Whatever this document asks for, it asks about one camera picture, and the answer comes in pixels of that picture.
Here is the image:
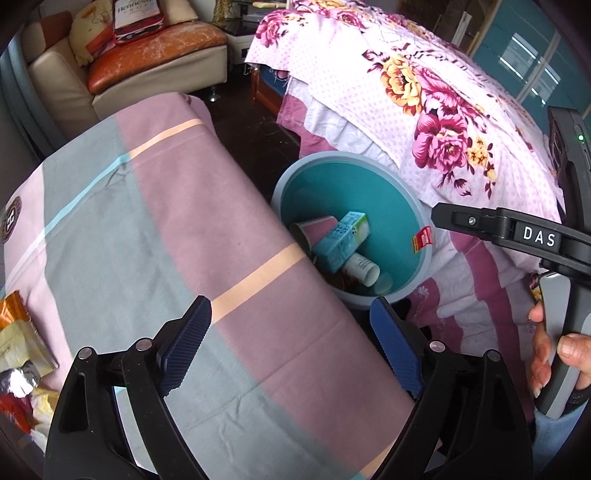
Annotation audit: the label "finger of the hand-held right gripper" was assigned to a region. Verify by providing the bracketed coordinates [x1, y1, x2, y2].
[430, 202, 561, 254]

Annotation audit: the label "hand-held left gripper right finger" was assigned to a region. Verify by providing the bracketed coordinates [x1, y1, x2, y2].
[369, 298, 534, 480]

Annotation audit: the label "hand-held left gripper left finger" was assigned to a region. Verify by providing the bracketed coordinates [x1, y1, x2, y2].
[44, 295, 213, 480]

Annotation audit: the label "white small bottle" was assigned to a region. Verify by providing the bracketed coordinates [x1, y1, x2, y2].
[342, 253, 380, 288]

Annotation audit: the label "teal round bin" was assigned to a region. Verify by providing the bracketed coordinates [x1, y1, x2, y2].
[270, 151, 435, 310]

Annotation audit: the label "blue and green drink carton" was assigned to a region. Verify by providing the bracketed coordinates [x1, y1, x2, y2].
[310, 211, 371, 274]

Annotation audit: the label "pink paper cup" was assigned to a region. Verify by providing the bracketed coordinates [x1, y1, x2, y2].
[290, 215, 340, 254]

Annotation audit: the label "yellow and white wrapper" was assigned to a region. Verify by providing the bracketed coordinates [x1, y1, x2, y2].
[25, 385, 61, 439]

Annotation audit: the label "person's right hand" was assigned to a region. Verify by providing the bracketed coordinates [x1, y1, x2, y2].
[527, 302, 591, 398]

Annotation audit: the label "plaid tablecloth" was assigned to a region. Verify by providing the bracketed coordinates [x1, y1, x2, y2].
[0, 92, 416, 480]

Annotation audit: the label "person's blue jeans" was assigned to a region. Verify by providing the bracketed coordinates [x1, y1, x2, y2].
[526, 397, 587, 467]

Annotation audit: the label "cream snack packet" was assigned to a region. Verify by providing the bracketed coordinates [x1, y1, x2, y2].
[0, 319, 60, 377]

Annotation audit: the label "silver foil wrapper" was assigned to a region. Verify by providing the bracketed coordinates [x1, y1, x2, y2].
[0, 360, 41, 398]

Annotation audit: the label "pink floral quilt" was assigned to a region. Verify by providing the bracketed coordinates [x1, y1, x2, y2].
[245, 0, 578, 384]

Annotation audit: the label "orange snack packet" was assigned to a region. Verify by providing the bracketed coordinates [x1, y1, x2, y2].
[0, 290, 32, 329]

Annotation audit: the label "teal glass cabinet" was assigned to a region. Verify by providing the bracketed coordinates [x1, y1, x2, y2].
[475, 0, 573, 116]

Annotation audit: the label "red snack packet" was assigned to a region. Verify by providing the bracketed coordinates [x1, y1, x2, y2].
[0, 392, 38, 432]

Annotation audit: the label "cream leather sofa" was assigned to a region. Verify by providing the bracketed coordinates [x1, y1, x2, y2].
[21, 0, 229, 139]

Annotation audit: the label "orange seat cushion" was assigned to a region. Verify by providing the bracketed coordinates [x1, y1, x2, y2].
[88, 23, 228, 93]

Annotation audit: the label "white side table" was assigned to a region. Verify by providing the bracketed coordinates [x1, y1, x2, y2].
[228, 18, 269, 65]

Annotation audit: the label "yellow plush pillow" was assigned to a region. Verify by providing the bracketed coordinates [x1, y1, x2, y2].
[69, 0, 116, 68]

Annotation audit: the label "Hennessy box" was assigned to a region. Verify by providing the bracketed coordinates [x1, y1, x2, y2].
[112, 0, 164, 44]

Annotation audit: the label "cream pillow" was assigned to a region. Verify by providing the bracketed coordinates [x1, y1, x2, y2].
[159, 0, 199, 26]

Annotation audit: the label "wooden bed frame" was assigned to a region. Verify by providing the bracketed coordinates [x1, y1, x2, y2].
[253, 65, 287, 116]

